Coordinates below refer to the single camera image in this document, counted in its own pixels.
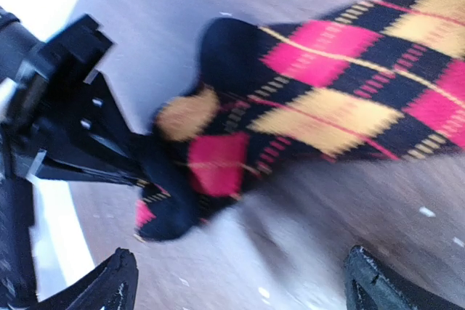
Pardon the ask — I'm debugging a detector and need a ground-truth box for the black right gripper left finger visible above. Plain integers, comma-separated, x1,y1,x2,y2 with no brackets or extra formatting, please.
30,248,139,310

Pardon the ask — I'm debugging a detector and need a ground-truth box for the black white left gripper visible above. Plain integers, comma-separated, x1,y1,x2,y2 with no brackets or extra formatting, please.
1,9,149,185

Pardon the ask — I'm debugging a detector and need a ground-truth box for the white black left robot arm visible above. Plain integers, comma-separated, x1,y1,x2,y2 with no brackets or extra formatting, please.
1,11,150,309

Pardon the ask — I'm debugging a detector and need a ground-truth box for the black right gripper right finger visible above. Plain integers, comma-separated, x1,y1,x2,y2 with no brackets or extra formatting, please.
344,245,463,310

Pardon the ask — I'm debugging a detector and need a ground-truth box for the red orange argyle sock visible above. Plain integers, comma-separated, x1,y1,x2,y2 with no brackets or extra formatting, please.
136,0,464,241

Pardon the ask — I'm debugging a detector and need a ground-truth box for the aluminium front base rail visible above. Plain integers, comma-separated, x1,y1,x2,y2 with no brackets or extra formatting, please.
31,177,95,301

